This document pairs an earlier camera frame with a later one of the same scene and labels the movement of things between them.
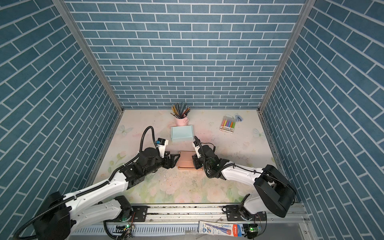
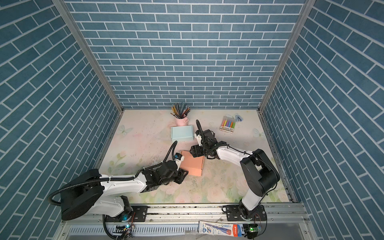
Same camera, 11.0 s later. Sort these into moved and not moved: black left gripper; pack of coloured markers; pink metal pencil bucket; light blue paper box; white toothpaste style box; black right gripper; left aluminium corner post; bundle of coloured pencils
Moved: black left gripper; black right gripper
Not moved: bundle of coloured pencils; pink metal pencil bucket; pack of coloured markers; white toothpaste style box; light blue paper box; left aluminium corner post
